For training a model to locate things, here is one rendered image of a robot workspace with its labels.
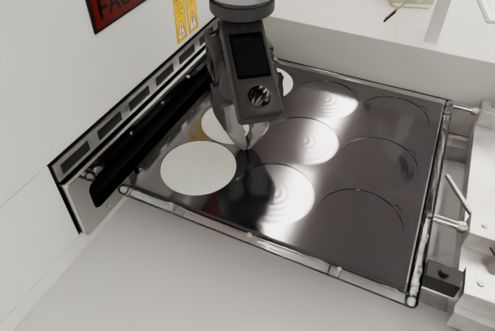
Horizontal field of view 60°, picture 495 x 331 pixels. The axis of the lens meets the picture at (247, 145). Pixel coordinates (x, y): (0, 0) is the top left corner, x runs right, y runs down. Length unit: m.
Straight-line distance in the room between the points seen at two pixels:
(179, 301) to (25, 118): 0.27
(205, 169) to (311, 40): 0.32
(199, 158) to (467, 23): 0.51
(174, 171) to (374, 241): 0.26
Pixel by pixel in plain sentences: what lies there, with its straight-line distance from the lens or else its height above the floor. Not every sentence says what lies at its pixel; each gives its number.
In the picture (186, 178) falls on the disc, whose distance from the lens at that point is 0.56.
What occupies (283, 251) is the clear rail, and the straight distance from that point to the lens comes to 0.48.
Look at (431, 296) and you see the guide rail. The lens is 0.57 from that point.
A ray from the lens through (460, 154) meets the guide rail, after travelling 0.75.
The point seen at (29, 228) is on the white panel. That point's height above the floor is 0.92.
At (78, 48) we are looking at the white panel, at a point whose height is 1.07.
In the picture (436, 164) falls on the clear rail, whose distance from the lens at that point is 0.62.
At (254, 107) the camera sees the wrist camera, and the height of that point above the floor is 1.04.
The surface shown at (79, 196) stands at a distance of 0.55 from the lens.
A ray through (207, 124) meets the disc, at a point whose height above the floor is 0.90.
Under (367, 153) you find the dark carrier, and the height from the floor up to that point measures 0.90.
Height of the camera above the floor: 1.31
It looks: 43 degrees down
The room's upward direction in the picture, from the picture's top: straight up
